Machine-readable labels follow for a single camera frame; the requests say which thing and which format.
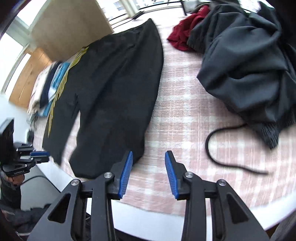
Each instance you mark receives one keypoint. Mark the light wooden board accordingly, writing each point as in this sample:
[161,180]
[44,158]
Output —
[76,30]

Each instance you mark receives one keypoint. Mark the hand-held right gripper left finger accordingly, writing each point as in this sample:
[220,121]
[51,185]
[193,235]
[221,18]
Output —
[126,176]

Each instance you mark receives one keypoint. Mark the dark grey jacket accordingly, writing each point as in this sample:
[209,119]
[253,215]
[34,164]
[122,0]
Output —
[242,69]

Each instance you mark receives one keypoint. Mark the dark red garment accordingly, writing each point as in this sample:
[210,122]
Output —
[187,30]

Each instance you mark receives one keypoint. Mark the pink plaid blanket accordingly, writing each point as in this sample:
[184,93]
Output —
[185,115]

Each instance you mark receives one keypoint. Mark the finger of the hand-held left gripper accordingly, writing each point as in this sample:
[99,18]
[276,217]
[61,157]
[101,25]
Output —
[40,160]
[40,153]

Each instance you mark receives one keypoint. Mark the folded beige cardigan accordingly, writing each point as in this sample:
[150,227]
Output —
[38,90]

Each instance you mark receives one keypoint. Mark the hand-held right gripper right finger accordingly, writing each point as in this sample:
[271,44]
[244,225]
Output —
[172,178]

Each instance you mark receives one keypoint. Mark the black yellow-striped pants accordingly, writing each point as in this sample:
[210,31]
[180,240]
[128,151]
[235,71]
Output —
[111,92]

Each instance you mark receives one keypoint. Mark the folded navy garment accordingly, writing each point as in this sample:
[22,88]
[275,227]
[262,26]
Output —
[47,88]

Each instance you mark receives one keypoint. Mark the pine wood panel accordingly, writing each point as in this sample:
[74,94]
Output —
[27,78]

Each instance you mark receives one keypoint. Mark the folded white garment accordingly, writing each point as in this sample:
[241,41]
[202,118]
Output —
[51,95]

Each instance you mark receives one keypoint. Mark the person's left forearm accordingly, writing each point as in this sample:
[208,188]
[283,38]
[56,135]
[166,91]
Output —
[10,194]

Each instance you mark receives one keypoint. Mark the stack of folded clothes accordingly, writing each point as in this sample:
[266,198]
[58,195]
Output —
[59,74]

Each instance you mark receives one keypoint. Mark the person's dark clothing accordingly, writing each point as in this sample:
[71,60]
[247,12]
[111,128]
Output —
[25,217]

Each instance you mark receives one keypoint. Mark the person's left hand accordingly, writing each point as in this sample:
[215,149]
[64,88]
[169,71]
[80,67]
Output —
[17,179]

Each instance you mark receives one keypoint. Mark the black tripod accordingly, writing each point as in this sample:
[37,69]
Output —
[183,8]

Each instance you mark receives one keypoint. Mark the light grey garment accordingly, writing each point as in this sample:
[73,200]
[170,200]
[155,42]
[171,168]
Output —
[194,5]

